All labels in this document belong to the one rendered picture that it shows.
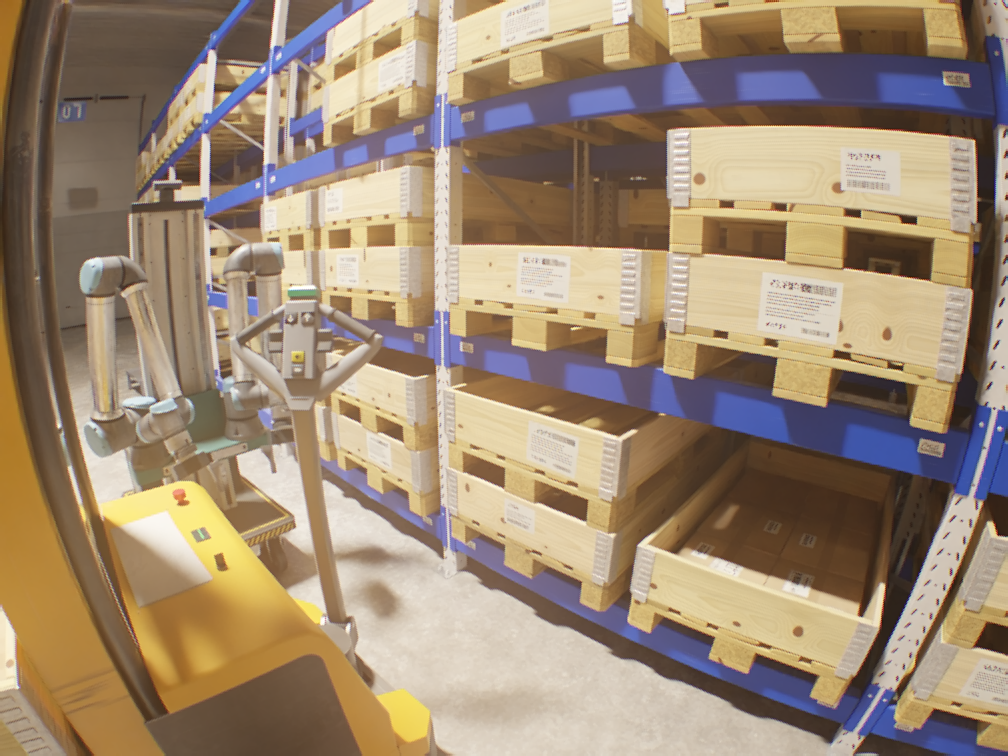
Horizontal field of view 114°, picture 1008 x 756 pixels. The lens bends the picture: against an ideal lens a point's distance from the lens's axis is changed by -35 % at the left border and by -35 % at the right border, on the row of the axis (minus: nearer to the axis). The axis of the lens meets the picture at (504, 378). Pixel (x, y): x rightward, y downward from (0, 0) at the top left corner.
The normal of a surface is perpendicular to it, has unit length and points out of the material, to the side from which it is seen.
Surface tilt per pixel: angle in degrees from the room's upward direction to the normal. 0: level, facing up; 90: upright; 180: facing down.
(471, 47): 90
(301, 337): 74
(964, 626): 90
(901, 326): 90
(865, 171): 90
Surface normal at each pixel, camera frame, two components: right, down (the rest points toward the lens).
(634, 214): -0.66, 0.18
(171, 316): 0.79, 0.17
